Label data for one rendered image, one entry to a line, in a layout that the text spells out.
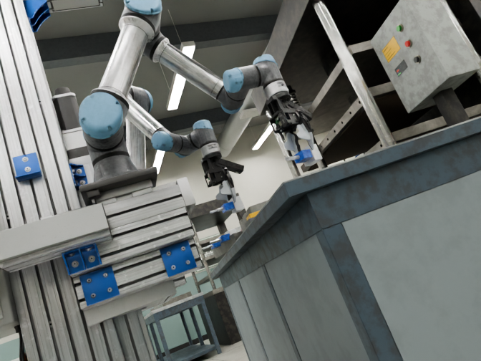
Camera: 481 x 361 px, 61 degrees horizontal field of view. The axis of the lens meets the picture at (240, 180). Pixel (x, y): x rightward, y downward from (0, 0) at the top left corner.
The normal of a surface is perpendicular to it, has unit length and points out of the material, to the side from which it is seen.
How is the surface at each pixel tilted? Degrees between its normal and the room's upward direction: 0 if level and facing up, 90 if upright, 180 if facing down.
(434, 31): 90
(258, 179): 90
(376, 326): 90
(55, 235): 90
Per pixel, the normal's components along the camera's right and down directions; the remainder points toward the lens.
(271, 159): 0.29, -0.36
